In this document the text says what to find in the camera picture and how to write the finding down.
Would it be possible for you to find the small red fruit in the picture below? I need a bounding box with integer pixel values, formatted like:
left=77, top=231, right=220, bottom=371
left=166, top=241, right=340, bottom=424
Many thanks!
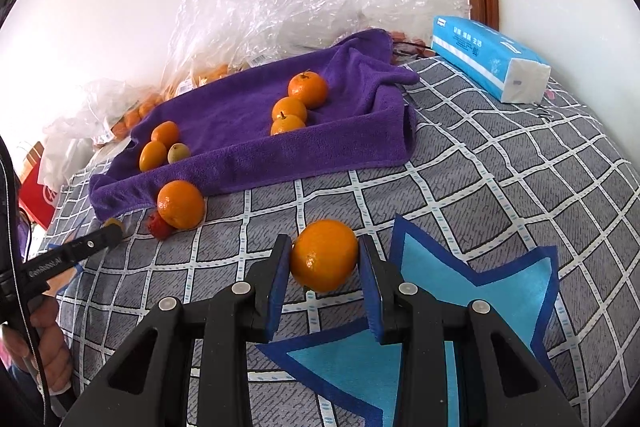
left=146, top=213, right=173, bottom=239

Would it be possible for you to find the person's left hand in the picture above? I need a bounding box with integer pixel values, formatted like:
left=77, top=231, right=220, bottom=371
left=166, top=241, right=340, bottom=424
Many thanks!
left=1, top=298, right=74, bottom=401

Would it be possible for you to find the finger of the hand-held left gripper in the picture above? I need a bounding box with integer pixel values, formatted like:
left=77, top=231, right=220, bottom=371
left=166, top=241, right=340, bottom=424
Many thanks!
left=62, top=226, right=124, bottom=266

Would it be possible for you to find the grey checked star blanket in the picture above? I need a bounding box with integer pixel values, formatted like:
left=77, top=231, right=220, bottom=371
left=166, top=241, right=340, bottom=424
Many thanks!
left=0, top=54, right=640, bottom=427

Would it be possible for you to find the black cable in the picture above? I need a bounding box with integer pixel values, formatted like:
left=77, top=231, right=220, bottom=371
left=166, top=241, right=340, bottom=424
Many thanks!
left=0, top=134, right=71, bottom=418

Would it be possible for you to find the clear bag of tangerines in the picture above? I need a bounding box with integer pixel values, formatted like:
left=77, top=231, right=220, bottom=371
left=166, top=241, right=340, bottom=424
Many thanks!
left=82, top=79, right=168, bottom=148

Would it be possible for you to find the clear bag of oranges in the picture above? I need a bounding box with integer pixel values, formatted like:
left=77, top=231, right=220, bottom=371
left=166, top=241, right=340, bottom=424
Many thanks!
left=162, top=0, right=286, bottom=100

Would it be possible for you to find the red paper bag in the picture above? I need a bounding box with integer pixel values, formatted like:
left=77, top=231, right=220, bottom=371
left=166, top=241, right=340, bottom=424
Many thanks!
left=17, top=144, right=63, bottom=230

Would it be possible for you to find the blue tissue pack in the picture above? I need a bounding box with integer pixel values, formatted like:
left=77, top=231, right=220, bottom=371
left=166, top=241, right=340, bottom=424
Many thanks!
left=431, top=15, right=552, bottom=104

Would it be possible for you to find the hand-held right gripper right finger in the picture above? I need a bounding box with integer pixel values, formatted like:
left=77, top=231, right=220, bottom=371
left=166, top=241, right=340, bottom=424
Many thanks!
left=357, top=234, right=586, bottom=427

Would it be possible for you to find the smooth round orange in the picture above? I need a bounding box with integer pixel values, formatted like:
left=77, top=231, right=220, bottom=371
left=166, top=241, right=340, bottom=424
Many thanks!
left=290, top=219, right=360, bottom=293

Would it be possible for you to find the large bumpy orange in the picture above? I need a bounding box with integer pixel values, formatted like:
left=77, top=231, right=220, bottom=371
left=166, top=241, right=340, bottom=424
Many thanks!
left=157, top=180, right=206, bottom=229

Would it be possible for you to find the purple towel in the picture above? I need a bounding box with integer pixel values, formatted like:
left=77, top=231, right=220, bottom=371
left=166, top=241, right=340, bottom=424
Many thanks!
left=89, top=28, right=421, bottom=224

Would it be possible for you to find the large mandarin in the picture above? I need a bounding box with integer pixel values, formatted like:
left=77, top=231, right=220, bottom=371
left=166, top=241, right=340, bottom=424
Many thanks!
left=288, top=71, right=329, bottom=110

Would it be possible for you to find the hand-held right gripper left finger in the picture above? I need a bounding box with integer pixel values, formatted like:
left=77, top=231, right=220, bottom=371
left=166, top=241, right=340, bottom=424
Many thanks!
left=75, top=234, right=292, bottom=427

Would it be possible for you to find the small mandarin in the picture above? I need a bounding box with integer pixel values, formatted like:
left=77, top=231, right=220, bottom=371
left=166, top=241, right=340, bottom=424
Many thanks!
left=271, top=97, right=308, bottom=124
left=270, top=114, right=306, bottom=136

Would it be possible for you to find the small smooth orange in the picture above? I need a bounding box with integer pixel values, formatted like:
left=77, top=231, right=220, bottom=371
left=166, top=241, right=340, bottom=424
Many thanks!
left=139, top=141, right=168, bottom=172
left=151, top=121, right=180, bottom=146

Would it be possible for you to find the white plastic bag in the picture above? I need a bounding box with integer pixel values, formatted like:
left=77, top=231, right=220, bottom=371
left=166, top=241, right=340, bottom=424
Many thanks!
left=40, top=114, right=101, bottom=188

